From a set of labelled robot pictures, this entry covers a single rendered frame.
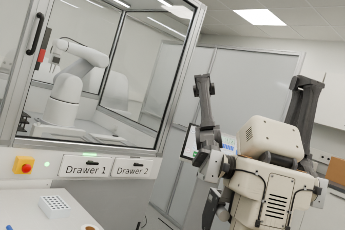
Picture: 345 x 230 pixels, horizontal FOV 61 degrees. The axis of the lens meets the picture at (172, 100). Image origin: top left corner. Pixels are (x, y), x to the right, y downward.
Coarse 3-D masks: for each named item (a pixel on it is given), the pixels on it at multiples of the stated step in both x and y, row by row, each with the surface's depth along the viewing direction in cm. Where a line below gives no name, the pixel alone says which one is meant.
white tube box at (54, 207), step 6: (42, 198) 123; (48, 198) 124; (54, 198) 126; (60, 198) 127; (42, 204) 121; (48, 204) 119; (54, 204) 120; (60, 204) 122; (66, 204) 123; (48, 210) 117; (54, 210) 116; (60, 210) 118; (66, 210) 120; (48, 216) 116; (54, 216) 117; (60, 216) 118; (66, 216) 120
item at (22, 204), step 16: (0, 192) 125; (16, 192) 129; (32, 192) 134; (48, 192) 138; (64, 192) 143; (0, 208) 113; (16, 208) 116; (32, 208) 120; (80, 208) 131; (0, 224) 103; (16, 224) 106; (32, 224) 108; (48, 224) 112; (64, 224) 115; (80, 224) 118; (96, 224) 122
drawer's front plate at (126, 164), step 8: (120, 160) 169; (128, 160) 173; (136, 160) 177; (144, 160) 182; (152, 160) 188; (112, 168) 168; (120, 168) 170; (128, 168) 175; (136, 168) 179; (144, 168) 183; (112, 176) 168; (120, 176) 172; (128, 176) 176; (136, 176) 180; (144, 176) 185
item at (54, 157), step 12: (0, 156) 126; (12, 156) 130; (36, 156) 137; (48, 156) 141; (60, 156) 145; (96, 156) 159; (108, 156) 165; (120, 156) 171; (132, 156) 177; (0, 168) 127; (36, 168) 138; (48, 168) 142; (156, 168) 193
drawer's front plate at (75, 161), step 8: (64, 160) 145; (72, 160) 148; (80, 160) 151; (96, 160) 158; (104, 160) 161; (112, 160) 165; (64, 168) 146; (72, 168) 149; (88, 168) 156; (96, 168) 159; (64, 176) 147; (72, 176) 150; (80, 176) 153; (88, 176) 157; (96, 176) 160; (104, 176) 164
